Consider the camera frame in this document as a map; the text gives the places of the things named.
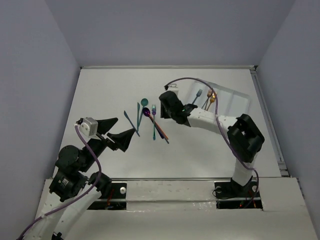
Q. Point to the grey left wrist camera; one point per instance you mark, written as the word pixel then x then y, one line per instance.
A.
pixel 88 126

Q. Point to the ornate gold fork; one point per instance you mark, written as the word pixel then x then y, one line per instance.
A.
pixel 211 101

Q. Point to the matte blue fork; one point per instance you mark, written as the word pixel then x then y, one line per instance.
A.
pixel 198 94

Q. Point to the purple iridescent spoon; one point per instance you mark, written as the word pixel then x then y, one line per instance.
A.
pixel 147 113

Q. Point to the teal knife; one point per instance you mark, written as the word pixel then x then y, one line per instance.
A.
pixel 138 117

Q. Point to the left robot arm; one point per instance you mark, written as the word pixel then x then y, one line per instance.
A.
pixel 79 180

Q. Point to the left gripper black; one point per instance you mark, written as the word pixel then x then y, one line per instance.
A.
pixel 105 137

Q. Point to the white cutlery tray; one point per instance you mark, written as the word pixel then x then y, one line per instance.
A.
pixel 230 102

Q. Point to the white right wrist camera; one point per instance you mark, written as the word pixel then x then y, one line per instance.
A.
pixel 173 87

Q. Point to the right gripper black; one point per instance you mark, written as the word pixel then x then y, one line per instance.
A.
pixel 165 112

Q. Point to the blue knife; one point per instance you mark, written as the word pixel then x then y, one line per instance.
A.
pixel 131 123

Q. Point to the rose gold fork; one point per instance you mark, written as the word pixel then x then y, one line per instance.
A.
pixel 209 94

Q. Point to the teal spoon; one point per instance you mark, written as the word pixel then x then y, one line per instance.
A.
pixel 144 102

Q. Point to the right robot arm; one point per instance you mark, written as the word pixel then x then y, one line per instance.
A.
pixel 241 135

